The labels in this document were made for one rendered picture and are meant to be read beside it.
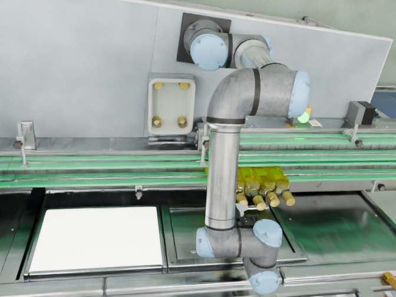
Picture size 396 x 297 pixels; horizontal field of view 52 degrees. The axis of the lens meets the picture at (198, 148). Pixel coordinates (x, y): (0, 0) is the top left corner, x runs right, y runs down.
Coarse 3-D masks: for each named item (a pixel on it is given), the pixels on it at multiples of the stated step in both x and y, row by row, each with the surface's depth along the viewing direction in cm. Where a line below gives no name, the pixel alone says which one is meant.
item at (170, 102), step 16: (160, 80) 148; (176, 80) 149; (160, 96) 158; (176, 96) 159; (192, 96) 153; (160, 112) 161; (176, 112) 162; (192, 112) 155; (160, 128) 159; (176, 128) 160
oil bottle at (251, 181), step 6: (240, 168) 156; (246, 168) 156; (240, 174) 153; (246, 174) 152; (252, 174) 152; (246, 180) 148; (252, 180) 148; (258, 180) 149; (246, 186) 146; (252, 186) 146; (258, 186) 146; (246, 192) 147
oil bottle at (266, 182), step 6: (252, 168) 158; (258, 168) 157; (264, 168) 158; (258, 174) 153; (264, 174) 153; (264, 180) 149; (270, 180) 150; (264, 186) 147; (270, 186) 147; (264, 192) 148
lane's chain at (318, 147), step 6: (318, 144) 167; (324, 144) 167; (330, 144) 168; (336, 144) 168; (342, 144) 169; (348, 144) 169; (354, 144) 170; (366, 144) 171; (372, 144) 171; (378, 144) 172; (384, 144) 172; (390, 144) 173; (240, 150) 162; (246, 150) 163
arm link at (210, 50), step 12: (204, 36) 129; (216, 36) 129; (228, 36) 132; (192, 48) 131; (204, 48) 129; (216, 48) 129; (228, 48) 131; (204, 60) 131; (216, 60) 131; (228, 60) 132
